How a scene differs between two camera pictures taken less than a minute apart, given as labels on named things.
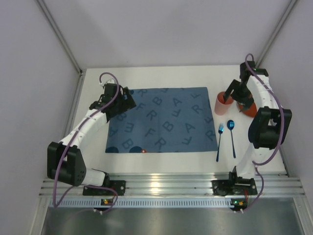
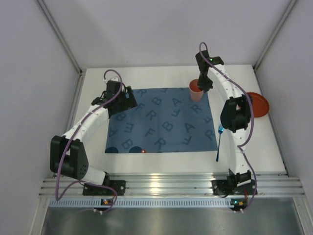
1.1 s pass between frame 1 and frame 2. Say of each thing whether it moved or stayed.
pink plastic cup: moved
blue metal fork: stayed
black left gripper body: stayed
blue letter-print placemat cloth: stayed
